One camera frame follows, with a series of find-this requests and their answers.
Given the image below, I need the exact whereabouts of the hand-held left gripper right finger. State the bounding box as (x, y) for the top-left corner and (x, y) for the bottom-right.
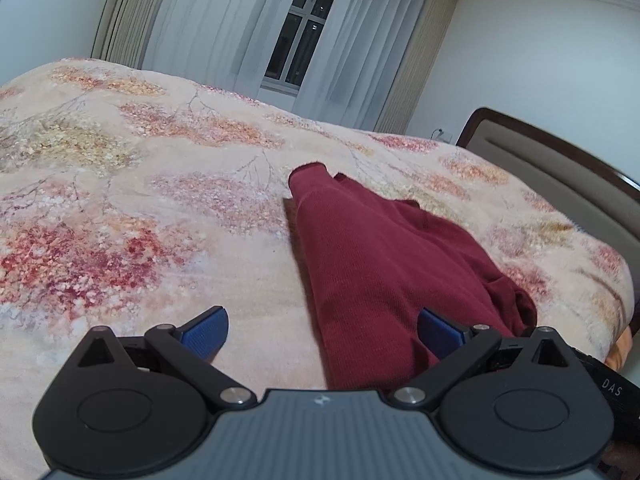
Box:
(391, 307), (577, 409)

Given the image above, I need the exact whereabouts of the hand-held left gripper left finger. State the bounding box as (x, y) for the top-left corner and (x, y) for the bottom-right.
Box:
(75, 305), (257, 411)

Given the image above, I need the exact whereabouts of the white framed window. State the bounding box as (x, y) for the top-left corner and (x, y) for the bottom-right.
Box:
(262, 0), (344, 97)

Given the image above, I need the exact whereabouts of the orange bed sheet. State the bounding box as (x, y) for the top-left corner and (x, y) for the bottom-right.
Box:
(602, 326), (637, 369)

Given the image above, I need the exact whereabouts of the floral peach blanket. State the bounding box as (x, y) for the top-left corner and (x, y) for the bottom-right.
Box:
(0, 57), (637, 480)

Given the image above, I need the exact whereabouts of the brown padded headboard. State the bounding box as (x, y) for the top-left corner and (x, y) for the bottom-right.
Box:
(456, 107), (640, 337)

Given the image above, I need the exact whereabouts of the dark red sweater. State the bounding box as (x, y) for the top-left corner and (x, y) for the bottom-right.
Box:
(288, 162), (539, 394)

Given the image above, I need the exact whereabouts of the person's right forearm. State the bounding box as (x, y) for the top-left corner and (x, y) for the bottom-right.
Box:
(599, 440), (640, 480)

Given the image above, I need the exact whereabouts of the beige drape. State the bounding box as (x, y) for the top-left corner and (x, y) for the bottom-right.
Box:
(90, 0), (182, 69)
(374, 0), (462, 137)

